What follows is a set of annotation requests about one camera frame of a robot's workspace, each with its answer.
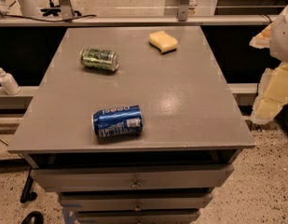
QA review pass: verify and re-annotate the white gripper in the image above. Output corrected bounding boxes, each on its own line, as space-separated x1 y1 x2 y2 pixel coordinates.
249 5 288 125

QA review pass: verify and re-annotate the green soda can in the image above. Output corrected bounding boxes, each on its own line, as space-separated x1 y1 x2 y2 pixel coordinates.
79 49 119 72

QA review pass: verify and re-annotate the blue Pepsi can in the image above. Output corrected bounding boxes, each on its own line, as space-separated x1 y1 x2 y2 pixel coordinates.
92 105 143 137

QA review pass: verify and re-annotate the grey drawer cabinet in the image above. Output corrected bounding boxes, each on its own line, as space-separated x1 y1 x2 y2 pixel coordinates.
7 26 256 224

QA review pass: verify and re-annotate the yellow sponge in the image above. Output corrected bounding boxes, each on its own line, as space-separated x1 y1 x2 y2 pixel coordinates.
149 31 178 53

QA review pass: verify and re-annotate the bottom grey drawer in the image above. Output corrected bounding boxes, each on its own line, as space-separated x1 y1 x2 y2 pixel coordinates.
76 209 200 224

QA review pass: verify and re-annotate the grey drawer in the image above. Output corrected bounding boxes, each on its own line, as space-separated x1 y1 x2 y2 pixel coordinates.
76 209 200 224
32 164 234 192
60 192 213 212

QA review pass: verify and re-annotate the top grey drawer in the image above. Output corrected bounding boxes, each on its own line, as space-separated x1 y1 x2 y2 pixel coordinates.
32 164 234 192

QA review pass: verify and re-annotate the middle grey drawer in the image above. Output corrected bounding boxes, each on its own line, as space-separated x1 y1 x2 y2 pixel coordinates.
60 192 213 212

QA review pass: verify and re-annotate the white pump bottle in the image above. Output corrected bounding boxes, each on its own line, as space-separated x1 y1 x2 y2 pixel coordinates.
0 67 21 95

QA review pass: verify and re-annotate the black caster wheel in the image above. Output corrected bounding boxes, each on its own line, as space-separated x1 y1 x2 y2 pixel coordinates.
20 171 37 203

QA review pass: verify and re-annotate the black object on floor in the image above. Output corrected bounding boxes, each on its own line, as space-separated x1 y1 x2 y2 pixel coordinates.
21 211 44 224

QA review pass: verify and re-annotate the grey metal bracket right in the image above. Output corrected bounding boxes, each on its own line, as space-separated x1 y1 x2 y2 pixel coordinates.
177 0 190 21

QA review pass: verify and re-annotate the grey metal bracket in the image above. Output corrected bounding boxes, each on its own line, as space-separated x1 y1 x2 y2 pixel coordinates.
59 0 75 20
177 0 190 21

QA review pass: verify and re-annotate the grey metal bracket left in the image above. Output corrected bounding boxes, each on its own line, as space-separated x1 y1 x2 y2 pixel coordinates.
59 0 75 20

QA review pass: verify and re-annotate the black cable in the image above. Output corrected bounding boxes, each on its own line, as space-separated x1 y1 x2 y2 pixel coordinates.
5 13 98 23

